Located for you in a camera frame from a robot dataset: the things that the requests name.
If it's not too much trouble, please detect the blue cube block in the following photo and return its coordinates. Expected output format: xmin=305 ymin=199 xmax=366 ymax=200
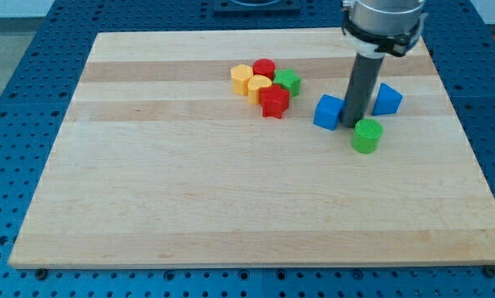
xmin=313 ymin=94 xmax=344 ymax=131

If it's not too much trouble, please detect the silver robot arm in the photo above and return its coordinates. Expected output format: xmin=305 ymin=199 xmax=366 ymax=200
xmin=341 ymin=0 xmax=427 ymax=59

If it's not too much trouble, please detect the red star block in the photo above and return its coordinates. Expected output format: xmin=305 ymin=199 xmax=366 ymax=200
xmin=260 ymin=84 xmax=290 ymax=119

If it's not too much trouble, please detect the green star block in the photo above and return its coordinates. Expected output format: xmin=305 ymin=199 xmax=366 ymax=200
xmin=273 ymin=68 xmax=301 ymax=97

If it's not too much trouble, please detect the yellow heart block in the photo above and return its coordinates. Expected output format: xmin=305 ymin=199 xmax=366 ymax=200
xmin=247 ymin=74 xmax=272 ymax=105

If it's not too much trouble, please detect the yellow hexagon block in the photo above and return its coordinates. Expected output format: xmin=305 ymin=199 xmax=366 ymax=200
xmin=230 ymin=64 xmax=253 ymax=96

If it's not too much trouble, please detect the red cylinder block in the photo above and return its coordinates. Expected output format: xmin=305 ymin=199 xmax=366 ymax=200
xmin=252 ymin=59 xmax=276 ymax=80

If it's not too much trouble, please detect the light wooden board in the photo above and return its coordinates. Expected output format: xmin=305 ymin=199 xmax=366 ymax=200
xmin=8 ymin=28 xmax=495 ymax=269

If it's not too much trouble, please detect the green cylinder block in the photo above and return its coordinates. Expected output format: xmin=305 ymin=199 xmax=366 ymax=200
xmin=351 ymin=118 xmax=383 ymax=154

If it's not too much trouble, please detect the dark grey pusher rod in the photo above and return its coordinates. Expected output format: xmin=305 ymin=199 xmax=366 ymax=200
xmin=339 ymin=53 xmax=384 ymax=128

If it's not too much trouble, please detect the blue triangular prism block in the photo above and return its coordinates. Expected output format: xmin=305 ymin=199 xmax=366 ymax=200
xmin=372 ymin=83 xmax=403 ymax=116

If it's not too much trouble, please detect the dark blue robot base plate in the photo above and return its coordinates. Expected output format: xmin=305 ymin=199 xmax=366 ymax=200
xmin=212 ymin=0 xmax=302 ymax=15

